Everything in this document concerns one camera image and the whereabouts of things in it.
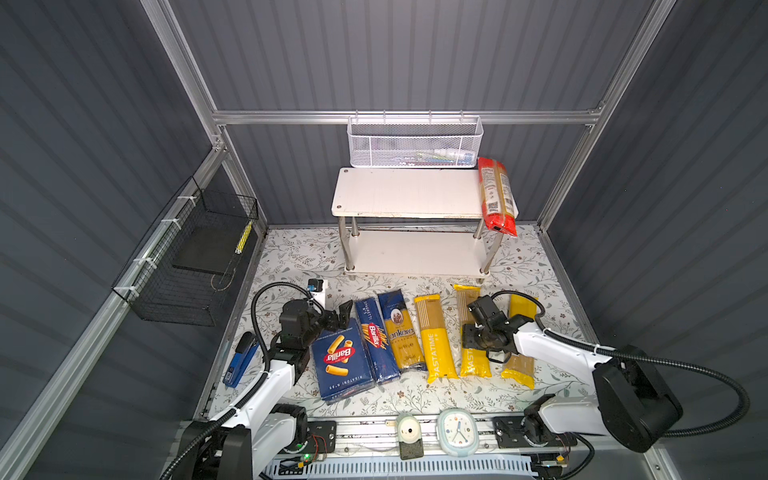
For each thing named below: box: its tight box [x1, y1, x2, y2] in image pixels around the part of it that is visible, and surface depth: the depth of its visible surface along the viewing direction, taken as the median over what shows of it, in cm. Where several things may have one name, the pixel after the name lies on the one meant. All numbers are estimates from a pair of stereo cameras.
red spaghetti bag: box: [477, 157, 519, 237], surface depth 78 cm
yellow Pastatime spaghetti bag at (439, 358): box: [413, 294, 459, 384], surface depth 90 cm
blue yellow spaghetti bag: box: [377, 289, 427, 373], surface depth 91 cm
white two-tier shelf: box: [331, 168, 503, 284], surface depth 89 cm
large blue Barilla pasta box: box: [312, 318, 376, 405], surface depth 81 cm
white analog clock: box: [436, 407, 480, 457], surface depth 74 cm
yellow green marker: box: [234, 220, 253, 255], surface depth 82 cm
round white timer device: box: [397, 416, 424, 460], surface depth 69 cm
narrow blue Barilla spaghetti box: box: [355, 297, 401, 385], surface depth 87 cm
